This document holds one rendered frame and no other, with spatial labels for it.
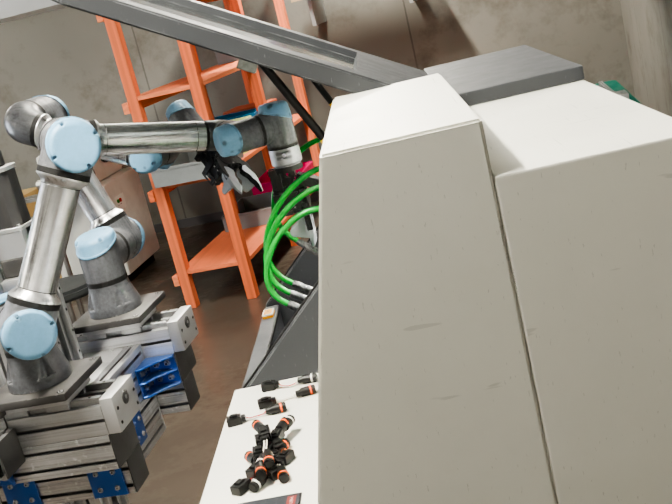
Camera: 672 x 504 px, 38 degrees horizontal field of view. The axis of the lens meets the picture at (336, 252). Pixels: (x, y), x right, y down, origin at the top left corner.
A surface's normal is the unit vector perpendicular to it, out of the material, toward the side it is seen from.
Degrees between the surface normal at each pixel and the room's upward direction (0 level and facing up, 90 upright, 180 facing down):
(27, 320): 97
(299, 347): 90
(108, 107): 90
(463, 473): 90
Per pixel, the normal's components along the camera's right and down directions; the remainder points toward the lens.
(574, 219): -0.03, 0.26
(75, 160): 0.43, 0.03
